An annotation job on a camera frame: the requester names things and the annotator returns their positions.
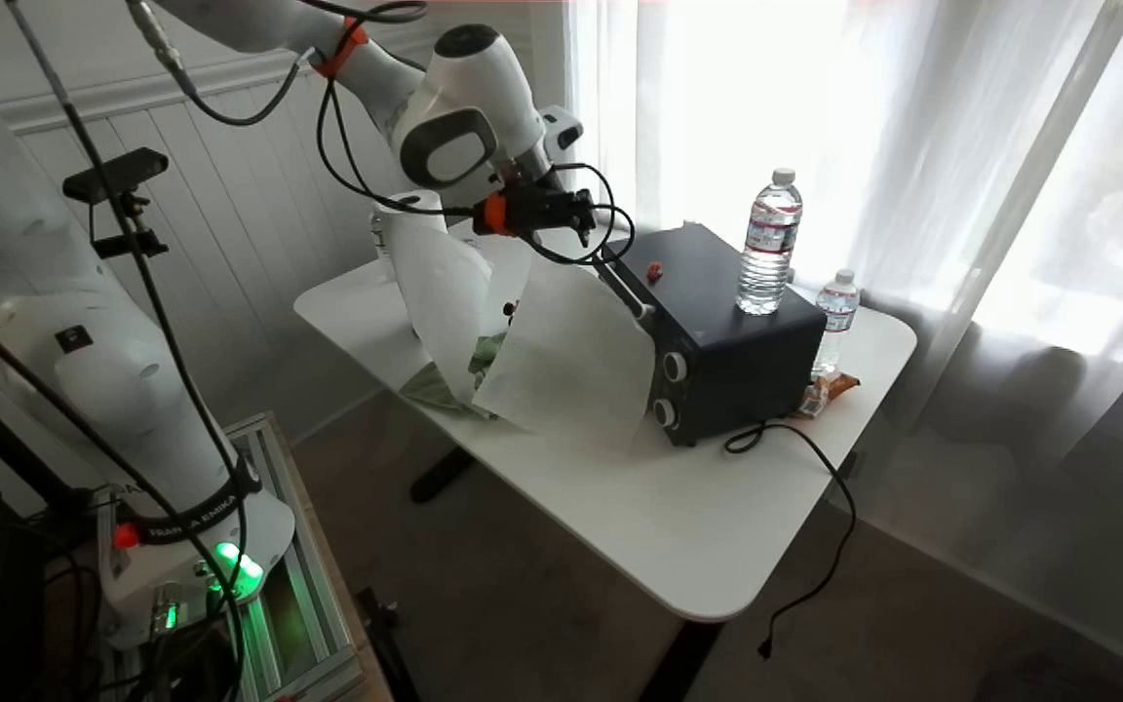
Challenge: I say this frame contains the white sheer curtains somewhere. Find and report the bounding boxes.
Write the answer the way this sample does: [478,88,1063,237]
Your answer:
[566,0,1123,519]

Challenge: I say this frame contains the black toaster oven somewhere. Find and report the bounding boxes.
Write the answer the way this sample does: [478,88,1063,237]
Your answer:
[599,224,825,445]

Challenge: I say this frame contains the torn paper towel sheet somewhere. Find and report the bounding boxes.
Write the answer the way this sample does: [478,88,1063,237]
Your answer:
[474,264,651,445]

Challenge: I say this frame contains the green towel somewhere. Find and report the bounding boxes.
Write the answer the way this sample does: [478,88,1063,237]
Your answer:
[397,329,514,420]

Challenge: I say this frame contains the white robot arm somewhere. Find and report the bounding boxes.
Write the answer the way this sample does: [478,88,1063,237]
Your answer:
[160,0,595,233]

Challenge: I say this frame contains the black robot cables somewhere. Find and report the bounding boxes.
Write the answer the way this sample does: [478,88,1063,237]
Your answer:
[126,0,644,271]

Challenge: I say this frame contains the robot base stand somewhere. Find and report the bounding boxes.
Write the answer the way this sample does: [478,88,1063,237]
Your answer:
[0,36,388,702]

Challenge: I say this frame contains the black camera stand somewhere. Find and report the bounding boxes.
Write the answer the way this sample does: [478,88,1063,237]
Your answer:
[5,0,253,524]

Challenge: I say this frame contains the small red black toy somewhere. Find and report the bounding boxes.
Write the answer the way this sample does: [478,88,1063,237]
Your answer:
[804,371,859,419]

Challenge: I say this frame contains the white paper towel roll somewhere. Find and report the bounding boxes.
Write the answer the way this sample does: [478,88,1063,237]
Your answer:
[373,193,527,379]

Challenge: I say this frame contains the black table base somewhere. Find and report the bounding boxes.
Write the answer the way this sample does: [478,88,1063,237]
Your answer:
[408,448,722,702]

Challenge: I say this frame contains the black oven power cord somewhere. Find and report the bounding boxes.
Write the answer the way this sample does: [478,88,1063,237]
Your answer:
[722,419,861,662]

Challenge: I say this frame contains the small water bottle on table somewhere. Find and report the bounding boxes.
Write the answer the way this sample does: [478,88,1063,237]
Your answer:
[813,271,861,371]

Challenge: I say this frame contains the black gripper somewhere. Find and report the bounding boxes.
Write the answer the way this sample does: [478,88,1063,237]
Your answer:
[474,184,595,233]

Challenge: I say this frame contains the water bottle on oven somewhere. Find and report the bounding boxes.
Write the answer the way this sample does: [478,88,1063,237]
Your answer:
[738,168,804,316]

